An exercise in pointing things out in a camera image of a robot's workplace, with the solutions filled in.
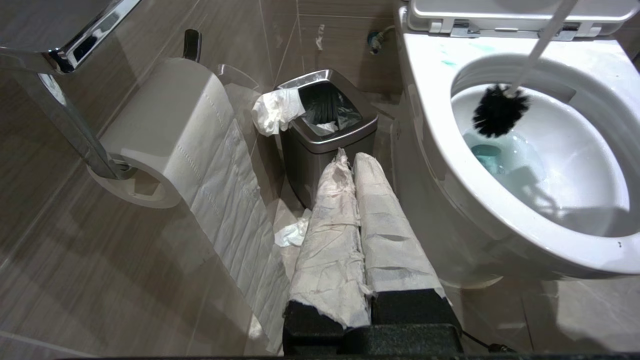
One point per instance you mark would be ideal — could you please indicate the white toilet seat lid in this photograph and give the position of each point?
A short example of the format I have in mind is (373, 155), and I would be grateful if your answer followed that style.
(515, 17)

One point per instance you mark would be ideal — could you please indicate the grey metal trash bin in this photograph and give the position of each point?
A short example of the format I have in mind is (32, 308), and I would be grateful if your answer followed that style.
(325, 150)

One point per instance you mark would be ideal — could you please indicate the black bin liner bag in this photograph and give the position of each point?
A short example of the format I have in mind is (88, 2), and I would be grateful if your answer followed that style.
(330, 107)

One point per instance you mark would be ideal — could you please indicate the crumpled white tissue paper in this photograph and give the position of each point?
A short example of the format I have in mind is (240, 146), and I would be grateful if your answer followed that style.
(276, 111)

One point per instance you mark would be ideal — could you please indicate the white toilet bowl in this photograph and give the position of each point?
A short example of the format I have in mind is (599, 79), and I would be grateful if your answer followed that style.
(525, 165)

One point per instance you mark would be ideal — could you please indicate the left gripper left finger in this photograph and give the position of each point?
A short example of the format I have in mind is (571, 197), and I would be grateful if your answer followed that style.
(327, 260)

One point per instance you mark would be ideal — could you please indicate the small white tissue scrap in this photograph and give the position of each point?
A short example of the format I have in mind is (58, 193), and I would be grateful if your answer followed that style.
(292, 232)

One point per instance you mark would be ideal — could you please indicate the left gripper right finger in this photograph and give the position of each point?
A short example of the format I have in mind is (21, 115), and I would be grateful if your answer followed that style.
(390, 240)

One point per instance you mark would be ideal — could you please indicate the chrome toilet paper holder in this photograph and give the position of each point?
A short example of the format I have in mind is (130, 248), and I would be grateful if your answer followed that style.
(65, 65)

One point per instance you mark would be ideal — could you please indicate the white toilet paper roll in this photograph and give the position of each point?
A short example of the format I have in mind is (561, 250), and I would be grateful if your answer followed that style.
(200, 165)

